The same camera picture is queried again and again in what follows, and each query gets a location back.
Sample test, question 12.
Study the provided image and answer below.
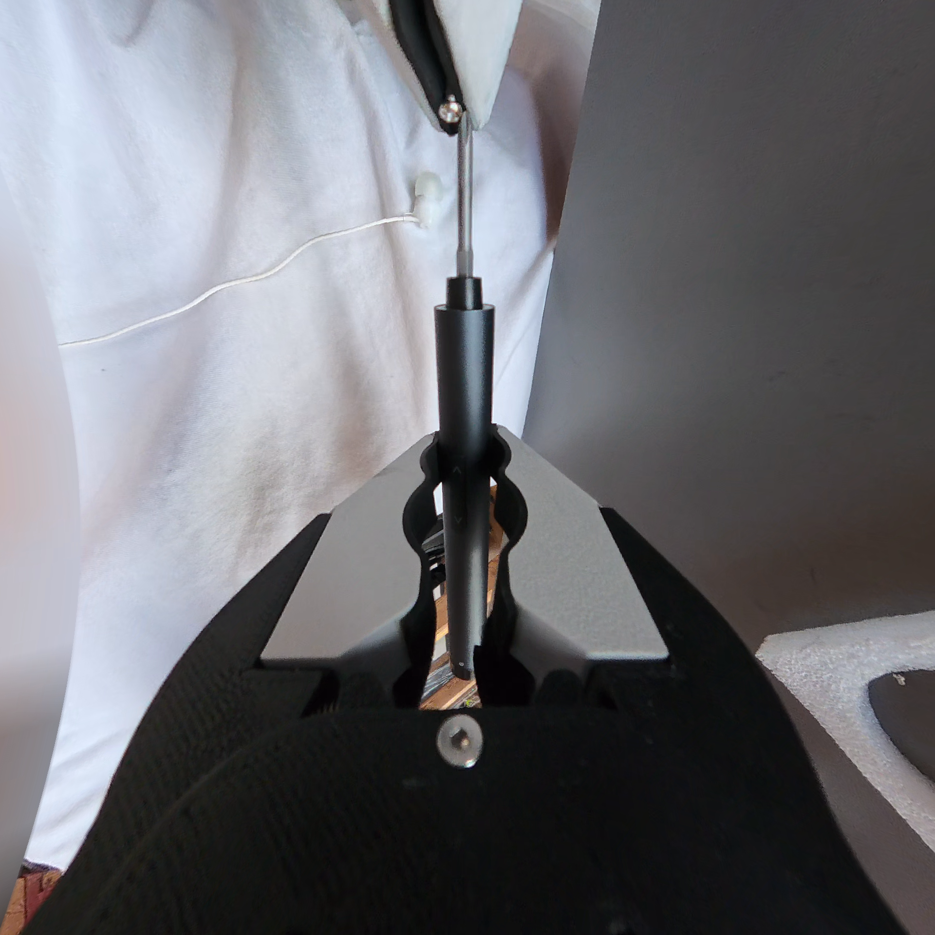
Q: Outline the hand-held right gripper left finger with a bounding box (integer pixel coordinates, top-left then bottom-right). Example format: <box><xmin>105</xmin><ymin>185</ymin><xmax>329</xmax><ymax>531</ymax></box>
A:
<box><xmin>259</xmin><ymin>431</ymin><xmax>447</xmax><ymax>706</ymax></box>

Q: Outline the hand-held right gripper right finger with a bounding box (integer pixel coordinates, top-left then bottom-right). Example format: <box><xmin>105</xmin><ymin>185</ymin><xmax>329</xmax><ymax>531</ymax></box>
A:
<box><xmin>478</xmin><ymin>422</ymin><xmax>669</xmax><ymax>706</ymax></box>

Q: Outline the black electric screwdriver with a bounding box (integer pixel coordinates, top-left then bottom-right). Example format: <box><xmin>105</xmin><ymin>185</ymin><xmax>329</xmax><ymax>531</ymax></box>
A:
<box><xmin>432</xmin><ymin>113</ymin><xmax>499</xmax><ymax>676</ymax></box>

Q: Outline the person's white polo shirt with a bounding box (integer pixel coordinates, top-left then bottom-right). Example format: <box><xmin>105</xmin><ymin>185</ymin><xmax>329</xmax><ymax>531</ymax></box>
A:
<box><xmin>0</xmin><ymin>0</ymin><xmax>603</xmax><ymax>874</ymax></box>

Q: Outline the white foam packing piece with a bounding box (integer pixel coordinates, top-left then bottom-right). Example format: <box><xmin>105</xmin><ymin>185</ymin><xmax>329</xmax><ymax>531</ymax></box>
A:
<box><xmin>754</xmin><ymin>612</ymin><xmax>935</xmax><ymax>852</ymax></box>

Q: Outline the white wired earphone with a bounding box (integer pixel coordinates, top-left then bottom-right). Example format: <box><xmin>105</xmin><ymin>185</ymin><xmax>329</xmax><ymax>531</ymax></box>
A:
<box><xmin>57</xmin><ymin>171</ymin><xmax>445</xmax><ymax>349</ymax></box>

